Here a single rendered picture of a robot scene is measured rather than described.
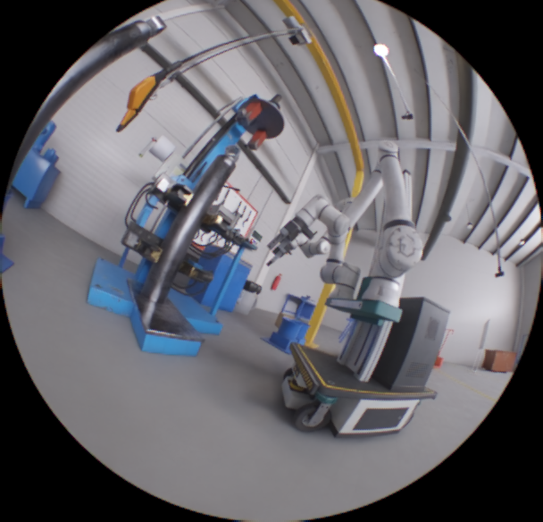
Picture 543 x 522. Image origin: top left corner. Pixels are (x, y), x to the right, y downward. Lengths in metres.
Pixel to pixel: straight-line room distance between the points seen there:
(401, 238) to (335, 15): 6.50
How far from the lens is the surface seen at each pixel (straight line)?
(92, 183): 3.40
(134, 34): 1.36
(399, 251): 0.69
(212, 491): 0.65
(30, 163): 3.04
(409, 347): 1.05
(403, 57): 6.94
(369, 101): 7.14
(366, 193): 1.03
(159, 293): 1.41
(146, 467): 0.64
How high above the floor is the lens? 0.59
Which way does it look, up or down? 13 degrees up
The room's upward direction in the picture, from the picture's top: 24 degrees clockwise
